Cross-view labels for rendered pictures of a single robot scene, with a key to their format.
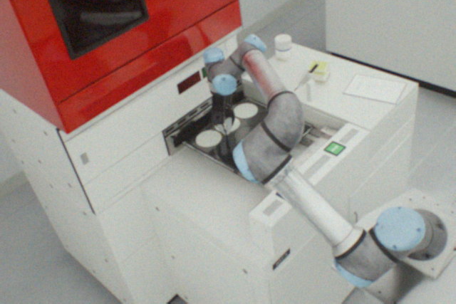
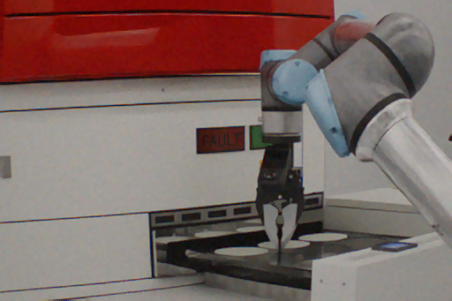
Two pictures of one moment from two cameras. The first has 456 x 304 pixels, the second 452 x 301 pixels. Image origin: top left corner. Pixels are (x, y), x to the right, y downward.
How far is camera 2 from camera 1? 1.04 m
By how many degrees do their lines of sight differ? 36
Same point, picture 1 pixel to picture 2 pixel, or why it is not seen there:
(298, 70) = not seen: hidden behind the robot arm
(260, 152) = (356, 68)
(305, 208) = (429, 177)
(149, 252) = not seen: outside the picture
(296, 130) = (419, 43)
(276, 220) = (368, 261)
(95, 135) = (33, 133)
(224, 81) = (297, 67)
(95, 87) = (64, 23)
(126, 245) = not seen: outside the picture
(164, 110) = (162, 170)
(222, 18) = (304, 33)
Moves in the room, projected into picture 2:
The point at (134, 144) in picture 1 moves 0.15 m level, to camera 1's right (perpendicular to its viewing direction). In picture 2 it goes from (92, 204) to (174, 206)
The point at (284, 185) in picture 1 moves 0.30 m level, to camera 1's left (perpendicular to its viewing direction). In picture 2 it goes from (395, 136) to (174, 139)
